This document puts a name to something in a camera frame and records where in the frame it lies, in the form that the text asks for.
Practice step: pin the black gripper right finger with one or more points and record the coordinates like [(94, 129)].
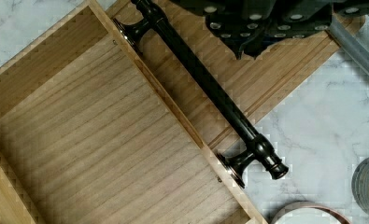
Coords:
[(291, 19)]

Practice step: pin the bamboo cutting board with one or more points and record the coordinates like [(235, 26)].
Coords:
[(256, 85)]

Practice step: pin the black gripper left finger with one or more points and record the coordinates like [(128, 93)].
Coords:
[(240, 24)]

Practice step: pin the pink ceramic lidded pot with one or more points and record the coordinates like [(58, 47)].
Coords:
[(308, 213)]

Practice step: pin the wooden drawer with black handle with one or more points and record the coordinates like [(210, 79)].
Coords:
[(88, 135)]

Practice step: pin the grey toaster oven handle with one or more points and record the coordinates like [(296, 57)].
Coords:
[(349, 45)]

